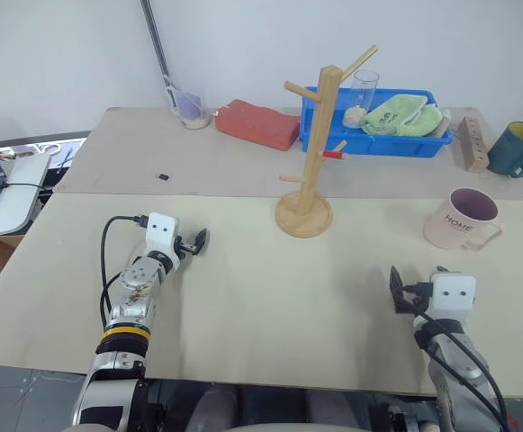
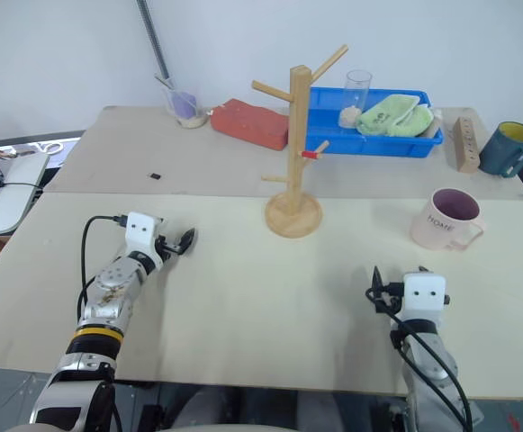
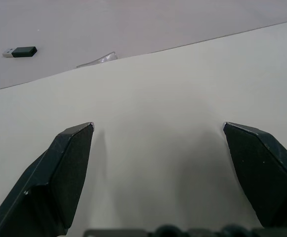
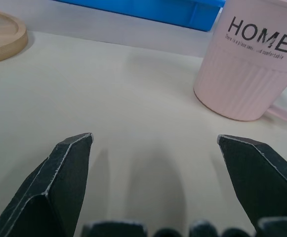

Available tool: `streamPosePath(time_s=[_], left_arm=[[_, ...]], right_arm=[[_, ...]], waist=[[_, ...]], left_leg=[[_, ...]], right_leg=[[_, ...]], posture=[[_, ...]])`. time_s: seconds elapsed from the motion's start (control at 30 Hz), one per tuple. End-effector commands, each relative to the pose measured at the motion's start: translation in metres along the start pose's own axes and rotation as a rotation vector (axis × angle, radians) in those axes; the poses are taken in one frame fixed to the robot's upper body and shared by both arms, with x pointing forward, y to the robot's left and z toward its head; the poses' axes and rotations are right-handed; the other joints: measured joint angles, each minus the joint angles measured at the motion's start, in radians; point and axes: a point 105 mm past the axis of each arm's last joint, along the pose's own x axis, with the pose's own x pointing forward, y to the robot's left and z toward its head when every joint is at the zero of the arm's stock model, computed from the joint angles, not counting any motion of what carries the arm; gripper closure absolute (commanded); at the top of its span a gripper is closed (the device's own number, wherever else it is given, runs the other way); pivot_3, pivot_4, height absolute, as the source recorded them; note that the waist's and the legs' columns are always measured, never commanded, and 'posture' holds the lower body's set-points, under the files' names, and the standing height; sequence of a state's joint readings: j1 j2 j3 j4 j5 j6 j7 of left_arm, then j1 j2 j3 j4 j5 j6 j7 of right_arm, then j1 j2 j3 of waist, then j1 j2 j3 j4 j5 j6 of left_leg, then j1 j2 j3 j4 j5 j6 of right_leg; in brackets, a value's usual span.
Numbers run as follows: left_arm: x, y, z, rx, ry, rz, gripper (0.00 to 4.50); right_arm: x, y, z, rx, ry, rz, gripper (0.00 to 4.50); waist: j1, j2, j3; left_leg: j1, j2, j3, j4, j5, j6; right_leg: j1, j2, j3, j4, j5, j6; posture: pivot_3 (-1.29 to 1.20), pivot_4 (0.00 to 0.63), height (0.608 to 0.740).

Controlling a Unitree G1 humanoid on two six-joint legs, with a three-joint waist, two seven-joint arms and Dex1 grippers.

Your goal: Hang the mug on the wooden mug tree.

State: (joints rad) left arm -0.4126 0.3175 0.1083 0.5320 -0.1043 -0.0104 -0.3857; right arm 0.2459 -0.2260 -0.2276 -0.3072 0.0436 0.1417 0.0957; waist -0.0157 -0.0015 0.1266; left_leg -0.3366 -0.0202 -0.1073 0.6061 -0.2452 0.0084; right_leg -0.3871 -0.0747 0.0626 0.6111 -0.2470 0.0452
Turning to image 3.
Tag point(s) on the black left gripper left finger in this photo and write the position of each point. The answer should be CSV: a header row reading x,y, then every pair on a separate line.
x,y
49,182

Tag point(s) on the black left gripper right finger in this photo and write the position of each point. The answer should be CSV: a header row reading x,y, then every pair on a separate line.
x,y
269,177

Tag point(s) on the clear plastic wrapper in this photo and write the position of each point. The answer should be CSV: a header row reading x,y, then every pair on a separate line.
x,y
101,60

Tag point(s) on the black USB dongle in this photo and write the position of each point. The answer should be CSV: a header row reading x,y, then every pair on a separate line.
x,y
19,52

